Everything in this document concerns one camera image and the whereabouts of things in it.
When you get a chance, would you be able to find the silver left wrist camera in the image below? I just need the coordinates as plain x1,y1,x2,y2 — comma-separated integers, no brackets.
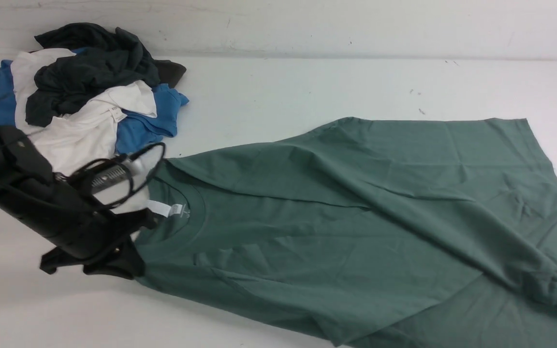
90,159,146,194

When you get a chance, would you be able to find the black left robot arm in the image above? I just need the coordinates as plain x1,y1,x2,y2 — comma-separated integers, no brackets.
0,126,166,279

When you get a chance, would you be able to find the blue shirt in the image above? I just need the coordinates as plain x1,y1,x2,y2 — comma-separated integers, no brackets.
0,47,190,155

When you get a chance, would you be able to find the white shirt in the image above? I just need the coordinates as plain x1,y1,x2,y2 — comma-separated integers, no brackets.
0,47,163,216

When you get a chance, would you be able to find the black left camera cable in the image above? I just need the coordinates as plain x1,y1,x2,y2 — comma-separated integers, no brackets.
54,142,167,211

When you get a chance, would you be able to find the green long sleeve shirt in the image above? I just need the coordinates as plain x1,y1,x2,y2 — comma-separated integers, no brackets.
135,117,557,348

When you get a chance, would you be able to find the dark grey shirt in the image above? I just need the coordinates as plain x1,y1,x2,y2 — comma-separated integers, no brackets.
0,23,187,128

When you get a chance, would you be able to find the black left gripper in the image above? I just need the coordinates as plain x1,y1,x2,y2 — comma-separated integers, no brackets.
0,164,158,280

